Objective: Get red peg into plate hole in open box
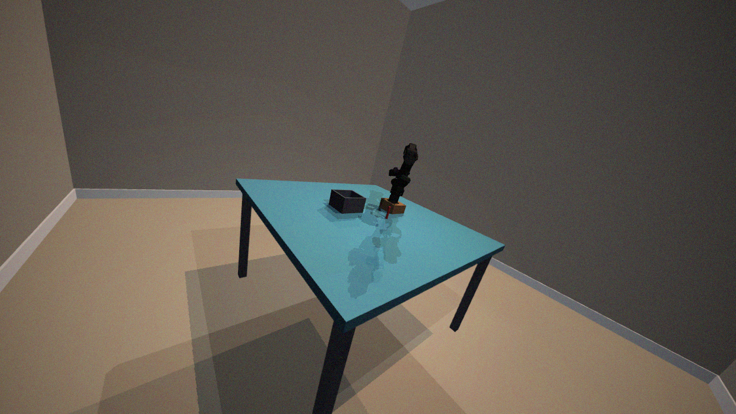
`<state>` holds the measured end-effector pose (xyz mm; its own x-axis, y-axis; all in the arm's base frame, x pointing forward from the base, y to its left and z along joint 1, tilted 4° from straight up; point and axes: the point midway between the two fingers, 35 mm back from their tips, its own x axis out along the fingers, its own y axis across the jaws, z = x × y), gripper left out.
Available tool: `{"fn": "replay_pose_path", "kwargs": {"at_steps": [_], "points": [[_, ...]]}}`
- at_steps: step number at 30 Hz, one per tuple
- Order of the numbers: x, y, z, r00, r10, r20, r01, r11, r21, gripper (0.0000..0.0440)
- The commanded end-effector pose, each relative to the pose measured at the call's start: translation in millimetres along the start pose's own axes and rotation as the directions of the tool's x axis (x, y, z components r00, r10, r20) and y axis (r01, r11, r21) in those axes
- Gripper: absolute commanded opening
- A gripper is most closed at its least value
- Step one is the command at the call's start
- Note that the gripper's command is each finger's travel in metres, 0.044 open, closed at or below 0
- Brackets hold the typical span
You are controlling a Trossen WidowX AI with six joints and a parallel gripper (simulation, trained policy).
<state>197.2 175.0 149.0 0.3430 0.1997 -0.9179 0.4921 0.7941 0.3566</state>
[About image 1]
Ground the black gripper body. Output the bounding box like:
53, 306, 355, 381
391, 167, 411, 185

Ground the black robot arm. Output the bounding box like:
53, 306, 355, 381
387, 143, 418, 204

